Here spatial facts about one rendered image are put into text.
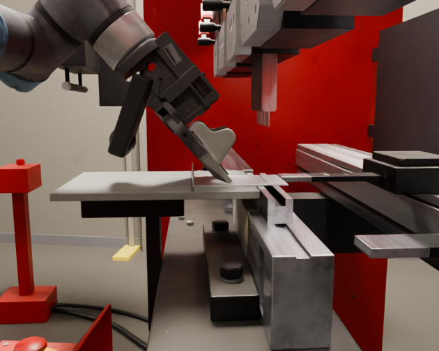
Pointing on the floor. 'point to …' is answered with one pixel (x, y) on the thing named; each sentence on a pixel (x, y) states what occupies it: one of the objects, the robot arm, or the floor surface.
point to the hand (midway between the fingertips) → (219, 175)
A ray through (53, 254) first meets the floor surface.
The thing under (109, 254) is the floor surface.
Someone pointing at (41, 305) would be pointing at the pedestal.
